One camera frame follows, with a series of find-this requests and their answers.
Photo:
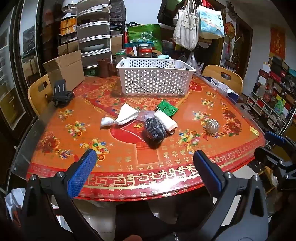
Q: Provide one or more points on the white folded cloth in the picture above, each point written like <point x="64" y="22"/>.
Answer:
<point x="126" y="114"/>

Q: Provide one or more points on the dark glass cabinet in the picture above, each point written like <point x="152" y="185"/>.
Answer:
<point x="20" y="69"/>

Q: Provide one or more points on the white tote bag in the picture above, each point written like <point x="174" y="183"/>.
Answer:
<point x="185" y="30"/>

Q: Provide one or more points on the white plastic bag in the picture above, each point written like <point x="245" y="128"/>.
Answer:
<point x="13" y="201"/>

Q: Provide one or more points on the green packet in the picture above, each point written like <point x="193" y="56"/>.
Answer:
<point x="167" y="107"/>

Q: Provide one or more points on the red wall poster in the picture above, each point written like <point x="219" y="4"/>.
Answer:
<point x="277" y="42"/>

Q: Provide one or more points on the yellow box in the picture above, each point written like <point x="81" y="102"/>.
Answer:
<point x="68" y="24"/>

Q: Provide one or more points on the small yellow card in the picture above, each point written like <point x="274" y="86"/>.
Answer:
<point x="254" y="130"/>

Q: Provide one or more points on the cluttered storage shelf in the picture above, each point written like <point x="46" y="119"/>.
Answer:
<point x="272" y="92"/>

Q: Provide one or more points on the clear plastic bag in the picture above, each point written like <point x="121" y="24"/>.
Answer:
<point x="192" y="61"/>

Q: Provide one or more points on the small silver pouch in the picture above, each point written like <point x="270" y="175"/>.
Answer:
<point x="106" y="121"/>

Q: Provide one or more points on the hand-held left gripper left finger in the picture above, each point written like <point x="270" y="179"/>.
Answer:
<point x="83" y="171"/>

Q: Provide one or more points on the red printed tablecloth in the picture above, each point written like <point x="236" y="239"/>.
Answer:
<point x="120" y="157"/>

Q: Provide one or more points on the white fan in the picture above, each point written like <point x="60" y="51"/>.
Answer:
<point x="69" y="5"/>

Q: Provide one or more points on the wooden chair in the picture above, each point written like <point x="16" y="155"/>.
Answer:
<point x="212" y="74"/>
<point x="37" y="95"/>

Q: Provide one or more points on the brown mug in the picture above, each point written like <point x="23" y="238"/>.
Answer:
<point x="103" y="68"/>

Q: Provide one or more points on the grey striped ball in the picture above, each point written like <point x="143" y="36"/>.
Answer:
<point x="214" y="125"/>

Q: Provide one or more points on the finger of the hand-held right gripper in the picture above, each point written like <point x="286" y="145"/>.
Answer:
<point x="266" y="155"/>
<point x="275" y="138"/>

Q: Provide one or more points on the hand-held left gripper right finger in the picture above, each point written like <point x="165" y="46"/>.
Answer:
<point x="208" y="171"/>

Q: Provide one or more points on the black clamp stand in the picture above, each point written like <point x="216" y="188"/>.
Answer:
<point x="61" y="95"/>

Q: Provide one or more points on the blue printed tote bag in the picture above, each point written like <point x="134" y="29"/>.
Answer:
<point x="210" y="23"/>

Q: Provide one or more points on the dark rolled sock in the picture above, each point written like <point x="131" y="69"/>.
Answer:
<point x="155" y="129"/>

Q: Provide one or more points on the small cardboard box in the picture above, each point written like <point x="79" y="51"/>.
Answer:
<point x="116" y="44"/>

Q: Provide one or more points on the white pink towel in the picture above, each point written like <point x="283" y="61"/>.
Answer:
<point x="167" y="121"/>

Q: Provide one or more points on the blue and white box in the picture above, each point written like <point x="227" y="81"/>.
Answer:
<point x="229" y="93"/>

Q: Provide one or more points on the large open cardboard box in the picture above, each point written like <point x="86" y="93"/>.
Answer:
<point x="67" y="71"/>

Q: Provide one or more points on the red round ornament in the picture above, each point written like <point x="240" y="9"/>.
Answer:
<point x="229" y="28"/>

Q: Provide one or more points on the stacked grey drawer unit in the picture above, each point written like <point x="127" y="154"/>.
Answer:
<point x="92" y="30"/>

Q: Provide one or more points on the white perforated plastic basket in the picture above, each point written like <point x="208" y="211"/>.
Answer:
<point x="150" y="78"/>

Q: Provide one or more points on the green shopping bag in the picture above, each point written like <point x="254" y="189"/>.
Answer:
<point x="143" y="32"/>

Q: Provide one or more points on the glass jar with red lid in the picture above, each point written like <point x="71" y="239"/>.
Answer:
<point x="144" y="51"/>

